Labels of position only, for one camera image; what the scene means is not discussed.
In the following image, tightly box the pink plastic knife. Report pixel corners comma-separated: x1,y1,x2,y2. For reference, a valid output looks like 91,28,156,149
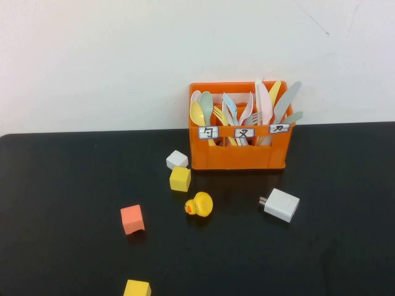
257,81,275,146

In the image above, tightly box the grey plastic knife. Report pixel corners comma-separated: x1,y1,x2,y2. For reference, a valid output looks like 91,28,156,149
272,80,302,124

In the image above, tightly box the orange plastic cutlery holder crate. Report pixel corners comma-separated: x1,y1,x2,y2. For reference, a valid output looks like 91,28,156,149
188,80,296,170

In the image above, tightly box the white spoon character label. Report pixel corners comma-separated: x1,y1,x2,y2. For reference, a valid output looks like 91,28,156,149
198,125,220,140

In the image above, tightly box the white foam cube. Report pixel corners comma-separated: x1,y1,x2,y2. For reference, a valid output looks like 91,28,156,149
165,150,189,170

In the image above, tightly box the yellow plastic spoon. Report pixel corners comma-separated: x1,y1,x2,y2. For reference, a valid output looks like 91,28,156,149
189,100,216,147

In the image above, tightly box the yellow foam cube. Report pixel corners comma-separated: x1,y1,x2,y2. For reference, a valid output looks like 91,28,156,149
169,166,192,192
123,279,152,296

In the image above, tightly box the yellow plastic fork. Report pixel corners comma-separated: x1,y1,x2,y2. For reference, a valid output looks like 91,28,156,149
212,105,238,147

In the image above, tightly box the green plastic spoon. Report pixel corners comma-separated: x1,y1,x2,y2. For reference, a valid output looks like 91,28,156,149
198,91,215,126

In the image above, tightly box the white fork character label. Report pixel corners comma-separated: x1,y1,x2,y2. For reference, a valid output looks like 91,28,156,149
234,128,256,139

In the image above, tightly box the yellow rubber duck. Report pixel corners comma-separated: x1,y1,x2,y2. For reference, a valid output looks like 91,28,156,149
184,191,214,217

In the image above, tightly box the blue plastic fork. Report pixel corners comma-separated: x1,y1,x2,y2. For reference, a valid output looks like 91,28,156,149
221,91,247,146

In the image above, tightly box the pale pink plastic fork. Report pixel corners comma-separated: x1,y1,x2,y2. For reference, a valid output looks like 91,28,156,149
238,91,254,124

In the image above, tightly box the grey plastic fork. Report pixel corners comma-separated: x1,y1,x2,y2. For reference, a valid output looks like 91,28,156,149
244,110,264,126

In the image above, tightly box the white plastic knife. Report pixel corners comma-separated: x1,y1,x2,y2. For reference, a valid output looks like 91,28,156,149
254,78,262,126

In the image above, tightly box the white knife character label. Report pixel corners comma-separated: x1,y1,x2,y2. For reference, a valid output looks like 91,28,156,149
268,123,291,134

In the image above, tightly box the orange foam cube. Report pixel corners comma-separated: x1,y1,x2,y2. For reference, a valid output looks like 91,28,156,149
120,203,145,236

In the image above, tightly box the yellow plastic knife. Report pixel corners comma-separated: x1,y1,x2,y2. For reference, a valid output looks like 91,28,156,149
268,80,282,106

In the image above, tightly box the grey-green plastic knife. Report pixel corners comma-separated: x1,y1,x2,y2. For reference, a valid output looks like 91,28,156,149
281,111,304,126

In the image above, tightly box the white power adapter plug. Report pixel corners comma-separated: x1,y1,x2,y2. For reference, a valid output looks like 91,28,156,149
259,188,301,223

